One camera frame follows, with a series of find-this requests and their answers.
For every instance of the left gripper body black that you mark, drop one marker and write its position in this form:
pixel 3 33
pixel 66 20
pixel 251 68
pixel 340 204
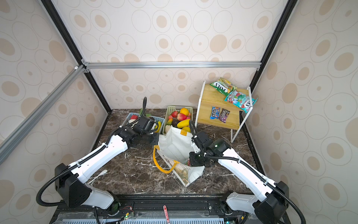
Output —
pixel 149 138

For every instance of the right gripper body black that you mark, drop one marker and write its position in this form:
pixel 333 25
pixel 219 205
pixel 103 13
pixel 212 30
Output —
pixel 197 159

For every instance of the white grocery bag yellow handles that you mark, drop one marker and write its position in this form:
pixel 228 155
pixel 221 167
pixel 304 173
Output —
pixel 174 148

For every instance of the purple m&m packet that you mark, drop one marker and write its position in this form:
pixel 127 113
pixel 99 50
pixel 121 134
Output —
pixel 224 115

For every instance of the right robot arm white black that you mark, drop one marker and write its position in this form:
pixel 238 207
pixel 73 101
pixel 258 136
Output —
pixel 270 200

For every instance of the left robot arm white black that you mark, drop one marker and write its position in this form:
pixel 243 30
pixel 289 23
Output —
pixel 71 181

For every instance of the teal red candy bag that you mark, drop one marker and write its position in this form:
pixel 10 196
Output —
pixel 240 100

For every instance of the green candy bag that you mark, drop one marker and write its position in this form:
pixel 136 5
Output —
pixel 223 86

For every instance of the yellow corn cob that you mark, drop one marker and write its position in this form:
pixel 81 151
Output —
pixel 158 127

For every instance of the blue plastic basket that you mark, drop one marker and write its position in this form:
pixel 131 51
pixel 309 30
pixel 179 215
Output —
pixel 127 120

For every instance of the cream garlic bulb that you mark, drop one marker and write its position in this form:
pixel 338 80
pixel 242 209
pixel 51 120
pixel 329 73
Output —
pixel 167 128

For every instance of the dark passion fruit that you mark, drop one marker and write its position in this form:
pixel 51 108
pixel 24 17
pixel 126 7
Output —
pixel 175 122

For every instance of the red strawberry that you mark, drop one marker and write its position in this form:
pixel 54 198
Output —
pixel 175 114

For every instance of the green plastic basket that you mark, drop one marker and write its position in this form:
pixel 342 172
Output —
pixel 170 110

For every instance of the red apple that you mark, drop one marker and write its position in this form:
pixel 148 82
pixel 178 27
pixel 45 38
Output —
pixel 181 117

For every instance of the long yellow fruit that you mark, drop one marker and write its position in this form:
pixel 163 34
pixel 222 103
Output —
pixel 184 123

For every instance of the orange fruit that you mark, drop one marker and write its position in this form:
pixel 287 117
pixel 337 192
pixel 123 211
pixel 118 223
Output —
pixel 185 111

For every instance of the blue m&m packet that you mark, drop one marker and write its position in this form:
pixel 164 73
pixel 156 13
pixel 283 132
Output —
pixel 215 112

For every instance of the small wooden side table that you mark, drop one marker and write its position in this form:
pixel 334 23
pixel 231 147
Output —
pixel 210 97

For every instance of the white plastic spoon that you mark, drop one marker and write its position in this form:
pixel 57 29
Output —
pixel 102 173

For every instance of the horizontal aluminium bar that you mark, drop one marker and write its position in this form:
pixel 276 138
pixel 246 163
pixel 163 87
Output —
pixel 169 65

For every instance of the left diagonal aluminium bar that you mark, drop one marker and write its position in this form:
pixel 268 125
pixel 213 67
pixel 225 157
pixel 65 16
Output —
pixel 16 137

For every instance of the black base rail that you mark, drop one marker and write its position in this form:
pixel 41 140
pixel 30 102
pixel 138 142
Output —
pixel 148 209

